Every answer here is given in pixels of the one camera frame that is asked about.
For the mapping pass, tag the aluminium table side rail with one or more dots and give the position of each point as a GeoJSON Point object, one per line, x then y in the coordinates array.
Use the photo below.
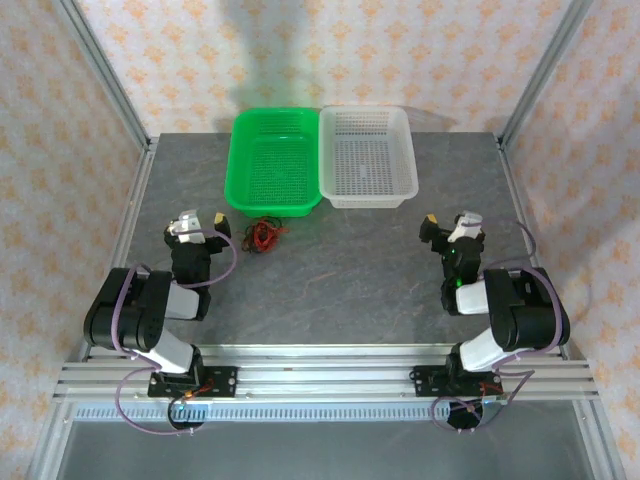
{"type": "Point", "coordinates": [530, 240]}
{"type": "Point", "coordinates": [127, 240]}

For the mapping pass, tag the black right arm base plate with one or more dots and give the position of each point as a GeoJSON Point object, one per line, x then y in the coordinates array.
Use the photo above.
{"type": "Point", "coordinates": [425, 380]}

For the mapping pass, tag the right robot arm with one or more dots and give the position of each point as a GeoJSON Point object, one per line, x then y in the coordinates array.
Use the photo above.
{"type": "Point", "coordinates": [530, 310]}

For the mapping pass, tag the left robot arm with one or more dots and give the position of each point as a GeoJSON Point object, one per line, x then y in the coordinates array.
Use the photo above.
{"type": "Point", "coordinates": [125, 310]}

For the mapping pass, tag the aluminium frame post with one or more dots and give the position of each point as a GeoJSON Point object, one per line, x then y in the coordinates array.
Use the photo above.
{"type": "Point", "coordinates": [545, 75]}
{"type": "Point", "coordinates": [105, 80]}

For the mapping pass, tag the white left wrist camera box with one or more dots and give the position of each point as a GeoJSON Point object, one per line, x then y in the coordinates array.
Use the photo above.
{"type": "Point", "coordinates": [187, 225]}

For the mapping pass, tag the green plastic basket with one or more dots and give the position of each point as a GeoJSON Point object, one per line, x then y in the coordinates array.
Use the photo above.
{"type": "Point", "coordinates": [272, 165]}

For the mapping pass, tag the white plastic basket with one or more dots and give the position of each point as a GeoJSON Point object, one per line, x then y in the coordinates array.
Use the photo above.
{"type": "Point", "coordinates": [367, 160]}

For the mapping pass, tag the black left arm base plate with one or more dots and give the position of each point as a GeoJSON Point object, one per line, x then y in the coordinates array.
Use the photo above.
{"type": "Point", "coordinates": [225, 380]}

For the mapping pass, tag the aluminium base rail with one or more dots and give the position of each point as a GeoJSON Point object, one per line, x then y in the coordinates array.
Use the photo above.
{"type": "Point", "coordinates": [325, 370]}

